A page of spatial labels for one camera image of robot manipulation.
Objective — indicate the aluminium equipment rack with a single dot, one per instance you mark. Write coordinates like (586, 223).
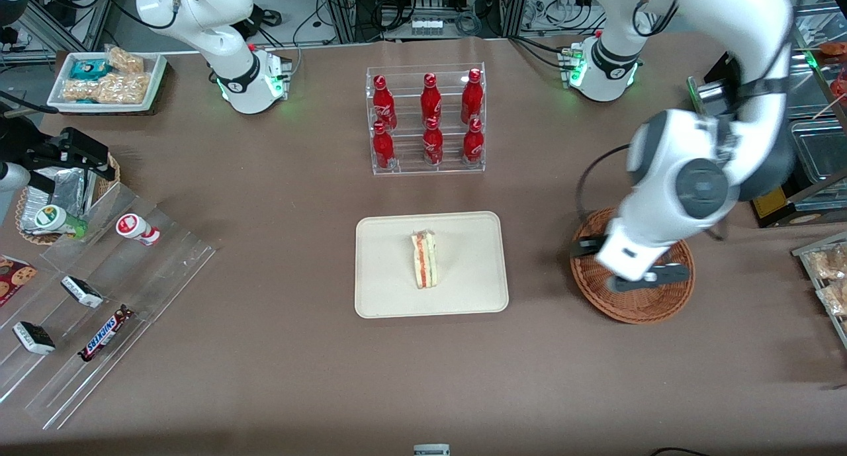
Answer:
(344, 9)

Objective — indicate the chocolate chip cookie package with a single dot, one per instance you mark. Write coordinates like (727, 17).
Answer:
(16, 277)

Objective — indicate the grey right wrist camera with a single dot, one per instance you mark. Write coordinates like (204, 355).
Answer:
(13, 177)

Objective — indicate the round brown wicker basket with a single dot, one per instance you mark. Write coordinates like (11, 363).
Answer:
(635, 307)

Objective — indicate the white rectangular snack tray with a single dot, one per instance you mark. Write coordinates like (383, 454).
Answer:
(59, 79)

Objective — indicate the clear acrylic bottle rack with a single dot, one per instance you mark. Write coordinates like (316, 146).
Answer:
(410, 168)

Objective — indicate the wrapped pastry pack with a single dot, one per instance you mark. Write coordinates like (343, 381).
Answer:
(835, 298)
(830, 263)

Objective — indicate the beige rectangular serving tray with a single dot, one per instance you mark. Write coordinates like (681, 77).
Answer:
(384, 264)

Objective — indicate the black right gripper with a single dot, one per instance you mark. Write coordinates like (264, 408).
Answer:
(26, 148)

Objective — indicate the teal snack packet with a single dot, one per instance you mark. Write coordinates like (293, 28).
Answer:
(88, 69)

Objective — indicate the green capped yogurt bottle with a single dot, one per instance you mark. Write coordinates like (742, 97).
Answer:
(56, 220)

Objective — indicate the red capped yogurt bottle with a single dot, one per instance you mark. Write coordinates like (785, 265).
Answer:
(135, 228)

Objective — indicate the black white snack bar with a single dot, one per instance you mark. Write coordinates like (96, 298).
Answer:
(83, 292)
(34, 337)

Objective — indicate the black food display cabinet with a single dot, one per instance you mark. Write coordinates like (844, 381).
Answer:
(769, 208)

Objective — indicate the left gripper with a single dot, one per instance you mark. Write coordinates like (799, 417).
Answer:
(585, 247)

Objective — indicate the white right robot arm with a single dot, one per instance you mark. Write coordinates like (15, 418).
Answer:
(212, 19)

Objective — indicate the clear acrylic stepped display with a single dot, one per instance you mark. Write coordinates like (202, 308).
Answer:
(152, 277)

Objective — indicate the large rice cracker pack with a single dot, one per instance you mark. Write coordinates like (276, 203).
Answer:
(126, 89)

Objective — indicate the silver foil packet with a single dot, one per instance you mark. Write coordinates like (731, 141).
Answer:
(63, 188)

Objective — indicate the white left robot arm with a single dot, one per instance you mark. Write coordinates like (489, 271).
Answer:
(701, 171)

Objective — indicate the white power strip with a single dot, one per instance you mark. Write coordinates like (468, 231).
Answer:
(427, 27)

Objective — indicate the triangular sandwich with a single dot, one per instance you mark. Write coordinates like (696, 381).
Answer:
(424, 261)

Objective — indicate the small wicker basket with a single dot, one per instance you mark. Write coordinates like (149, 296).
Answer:
(109, 178)

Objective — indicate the small grey device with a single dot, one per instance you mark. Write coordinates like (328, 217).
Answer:
(431, 450)

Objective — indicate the small rice cracker pack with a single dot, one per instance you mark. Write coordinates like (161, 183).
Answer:
(126, 60)

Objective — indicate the snickers chocolate bar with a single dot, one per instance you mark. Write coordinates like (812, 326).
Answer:
(106, 333)

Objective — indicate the red cola bottle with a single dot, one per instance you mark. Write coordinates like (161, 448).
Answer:
(472, 98)
(383, 148)
(433, 145)
(472, 143)
(384, 105)
(431, 102)

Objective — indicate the medium rice cracker pack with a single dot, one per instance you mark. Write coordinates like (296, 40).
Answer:
(79, 91)

